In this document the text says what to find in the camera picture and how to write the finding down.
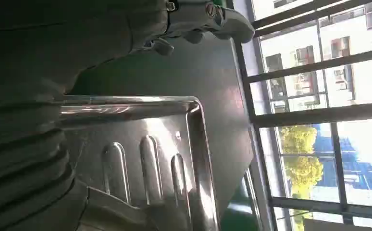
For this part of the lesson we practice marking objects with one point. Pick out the stainless steel tray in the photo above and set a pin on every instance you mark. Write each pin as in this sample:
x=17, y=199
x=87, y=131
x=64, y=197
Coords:
x=160, y=127

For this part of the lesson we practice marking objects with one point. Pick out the blue roof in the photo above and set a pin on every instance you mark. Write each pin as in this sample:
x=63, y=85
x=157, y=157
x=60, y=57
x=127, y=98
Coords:
x=358, y=172

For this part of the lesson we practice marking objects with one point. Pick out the yellow-green tree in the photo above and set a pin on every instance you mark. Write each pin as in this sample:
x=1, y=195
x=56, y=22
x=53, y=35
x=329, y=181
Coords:
x=302, y=169

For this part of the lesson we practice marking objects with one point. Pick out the ribbed grey left arm sleeve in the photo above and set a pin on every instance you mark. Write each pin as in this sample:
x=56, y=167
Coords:
x=20, y=159

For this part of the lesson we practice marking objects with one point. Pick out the dark window frame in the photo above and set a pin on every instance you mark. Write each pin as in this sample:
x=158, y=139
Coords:
x=319, y=115

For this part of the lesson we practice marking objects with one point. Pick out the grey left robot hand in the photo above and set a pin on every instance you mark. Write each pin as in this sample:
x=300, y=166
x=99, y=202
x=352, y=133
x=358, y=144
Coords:
x=62, y=38

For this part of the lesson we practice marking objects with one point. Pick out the white building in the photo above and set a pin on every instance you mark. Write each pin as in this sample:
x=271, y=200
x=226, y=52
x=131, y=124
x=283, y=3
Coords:
x=369, y=79

